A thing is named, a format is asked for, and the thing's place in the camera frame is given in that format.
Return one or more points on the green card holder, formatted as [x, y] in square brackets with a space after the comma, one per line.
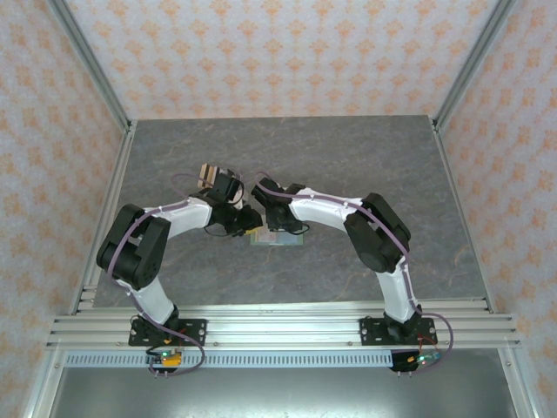
[287, 240]

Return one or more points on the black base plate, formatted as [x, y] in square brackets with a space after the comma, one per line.
[370, 333]
[198, 333]

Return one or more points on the narrow aluminium cross rail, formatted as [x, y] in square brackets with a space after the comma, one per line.
[283, 308]

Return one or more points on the wide aluminium base beam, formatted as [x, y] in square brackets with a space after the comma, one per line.
[283, 333]

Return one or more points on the circuit board with green light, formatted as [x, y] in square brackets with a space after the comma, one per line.
[424, 359]

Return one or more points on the aluminium frame post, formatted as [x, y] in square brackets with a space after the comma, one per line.
[474, 56]
[87, 61]

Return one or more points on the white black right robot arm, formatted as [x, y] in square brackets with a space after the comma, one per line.
[322, 209]

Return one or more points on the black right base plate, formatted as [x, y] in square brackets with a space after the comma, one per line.
[370, 333]

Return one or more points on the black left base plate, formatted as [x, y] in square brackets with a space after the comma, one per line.
[198, 333]

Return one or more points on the grey metal sheet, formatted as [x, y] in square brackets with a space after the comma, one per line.
[278, 392]

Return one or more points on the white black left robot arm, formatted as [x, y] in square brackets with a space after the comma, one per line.
[187, 217]

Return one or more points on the aluminium frame leg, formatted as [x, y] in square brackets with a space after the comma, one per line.
[42, 392]
[520, 392]

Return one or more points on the aluminium side rail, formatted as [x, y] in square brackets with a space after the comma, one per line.
[109, 204]
[456, 196]

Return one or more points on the circuit board with yellow connector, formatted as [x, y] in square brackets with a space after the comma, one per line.
[167, 359]

